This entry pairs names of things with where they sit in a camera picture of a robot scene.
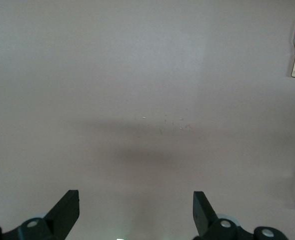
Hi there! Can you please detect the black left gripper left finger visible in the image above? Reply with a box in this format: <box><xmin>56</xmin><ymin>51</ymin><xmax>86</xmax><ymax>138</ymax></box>
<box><xmin>0</xmin><ymin>189</ymin><xmax>80</xmax><ymax>240</ymax></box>

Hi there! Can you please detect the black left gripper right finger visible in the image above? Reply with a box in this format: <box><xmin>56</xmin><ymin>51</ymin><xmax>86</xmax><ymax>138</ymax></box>
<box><xmin>192</xmin><ymin>191</ymin><xmax>288</xmax><ymax>240</ymax></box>

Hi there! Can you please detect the brown table cover sheet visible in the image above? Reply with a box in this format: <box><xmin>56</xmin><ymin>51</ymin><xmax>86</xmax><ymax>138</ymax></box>
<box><xmin>0</xmin><ymin>0</ymin><xmax>295</xmax><ymax>240</ymax></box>

